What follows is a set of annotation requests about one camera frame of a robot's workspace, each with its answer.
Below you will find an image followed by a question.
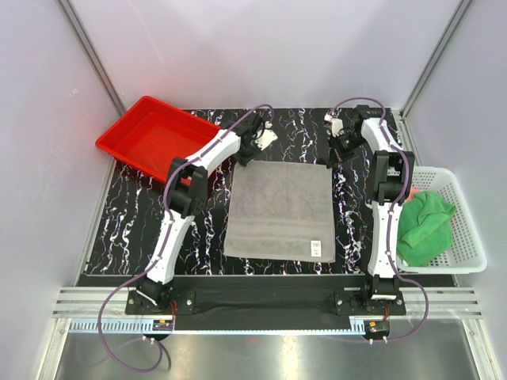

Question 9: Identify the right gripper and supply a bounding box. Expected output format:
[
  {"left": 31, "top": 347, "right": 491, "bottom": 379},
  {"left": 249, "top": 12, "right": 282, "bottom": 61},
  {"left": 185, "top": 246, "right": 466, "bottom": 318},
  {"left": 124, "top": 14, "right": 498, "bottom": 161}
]
[{"left": 326, "top": 131, "right": 366, "bottom": 169}]

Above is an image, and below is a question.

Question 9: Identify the grey towel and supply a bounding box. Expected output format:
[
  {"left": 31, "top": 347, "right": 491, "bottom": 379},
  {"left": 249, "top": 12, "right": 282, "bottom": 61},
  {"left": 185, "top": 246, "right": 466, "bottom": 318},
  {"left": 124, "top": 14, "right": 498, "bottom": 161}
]
[{"left": 223, "top": 161, "right": 336, "bottom": 263}]

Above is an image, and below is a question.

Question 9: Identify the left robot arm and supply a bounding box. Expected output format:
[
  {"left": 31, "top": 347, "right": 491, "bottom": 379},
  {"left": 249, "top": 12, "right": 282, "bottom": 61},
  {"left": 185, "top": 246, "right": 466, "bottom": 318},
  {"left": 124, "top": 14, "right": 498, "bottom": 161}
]
[{"left": 135, "top": 111, "right": 276, "bottom": 314}]

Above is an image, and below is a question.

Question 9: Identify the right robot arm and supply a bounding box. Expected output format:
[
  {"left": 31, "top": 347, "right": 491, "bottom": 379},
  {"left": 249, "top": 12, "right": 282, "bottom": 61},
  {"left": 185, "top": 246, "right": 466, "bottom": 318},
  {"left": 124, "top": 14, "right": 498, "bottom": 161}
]
[{"left": 324, "top": 104, "right": 414, "bottom": 315}]

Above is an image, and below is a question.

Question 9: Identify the pink cloth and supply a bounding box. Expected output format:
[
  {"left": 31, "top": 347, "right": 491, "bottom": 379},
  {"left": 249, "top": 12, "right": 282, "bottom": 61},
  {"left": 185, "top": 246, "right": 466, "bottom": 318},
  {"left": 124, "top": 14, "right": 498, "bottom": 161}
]
[{"left": 407, "top": 187, "right": 420, "bottom": 200}]

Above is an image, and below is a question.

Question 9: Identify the red plastic tray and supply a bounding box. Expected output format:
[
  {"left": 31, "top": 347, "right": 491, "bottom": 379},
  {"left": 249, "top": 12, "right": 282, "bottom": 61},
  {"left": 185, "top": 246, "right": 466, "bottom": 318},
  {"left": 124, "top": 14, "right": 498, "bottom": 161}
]
[{"left": 95, "top": 96, "right": 219, "bottom": 183}]

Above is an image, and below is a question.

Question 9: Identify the green towel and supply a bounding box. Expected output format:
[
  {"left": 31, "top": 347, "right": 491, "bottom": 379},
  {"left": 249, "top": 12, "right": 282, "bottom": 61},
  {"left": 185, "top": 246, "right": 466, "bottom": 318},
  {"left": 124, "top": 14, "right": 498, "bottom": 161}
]
[{"left": 397, "top": 191, "right": 456, "bottom": 267}]

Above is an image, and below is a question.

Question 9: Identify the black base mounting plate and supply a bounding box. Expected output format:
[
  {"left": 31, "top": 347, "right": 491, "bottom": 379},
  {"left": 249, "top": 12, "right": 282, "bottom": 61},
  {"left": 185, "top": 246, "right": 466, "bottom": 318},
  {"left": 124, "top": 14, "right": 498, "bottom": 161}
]
[{"left": 125, "top": 275, "right": 408, "bottom": 333}]

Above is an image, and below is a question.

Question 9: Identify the white perforated basket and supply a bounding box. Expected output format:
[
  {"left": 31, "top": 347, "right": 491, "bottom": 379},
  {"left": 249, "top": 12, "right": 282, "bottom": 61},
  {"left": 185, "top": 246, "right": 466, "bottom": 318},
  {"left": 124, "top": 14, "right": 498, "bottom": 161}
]
[{"left": 398, "top": 166, "right": 487, "bottom": 275}]

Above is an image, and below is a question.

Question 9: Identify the right connector board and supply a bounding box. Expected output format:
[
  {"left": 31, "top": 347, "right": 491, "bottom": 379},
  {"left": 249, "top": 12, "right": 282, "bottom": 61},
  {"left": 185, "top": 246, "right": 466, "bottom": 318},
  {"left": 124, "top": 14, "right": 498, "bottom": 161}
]
[{"left": 365, "top": 320, "right": 391, "bottom": 335}]

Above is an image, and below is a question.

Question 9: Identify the connector board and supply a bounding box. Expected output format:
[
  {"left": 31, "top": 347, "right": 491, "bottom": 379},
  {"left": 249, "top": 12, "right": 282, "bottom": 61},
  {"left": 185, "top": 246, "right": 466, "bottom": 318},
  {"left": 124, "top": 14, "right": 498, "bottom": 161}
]
[
  {"left": 152, "top": 317, "right": 175, "bottom": 333},
  {"left": 365, "top": 320, "right": 391, "bottom": 335}
]

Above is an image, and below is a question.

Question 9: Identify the left connector board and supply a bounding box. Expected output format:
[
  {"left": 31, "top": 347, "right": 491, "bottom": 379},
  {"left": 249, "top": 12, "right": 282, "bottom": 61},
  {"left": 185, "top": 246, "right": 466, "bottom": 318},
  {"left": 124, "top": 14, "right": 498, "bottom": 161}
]
[{"left": 152, "top": 317, "right": 175, "bottom": 333}]

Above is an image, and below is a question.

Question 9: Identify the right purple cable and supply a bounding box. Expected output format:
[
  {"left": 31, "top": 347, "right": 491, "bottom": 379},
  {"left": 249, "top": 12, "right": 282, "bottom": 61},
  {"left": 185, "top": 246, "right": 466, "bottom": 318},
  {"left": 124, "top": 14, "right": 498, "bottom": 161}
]
[{"left": 327, "top": 97, "right": 431, "bottom": 342}]

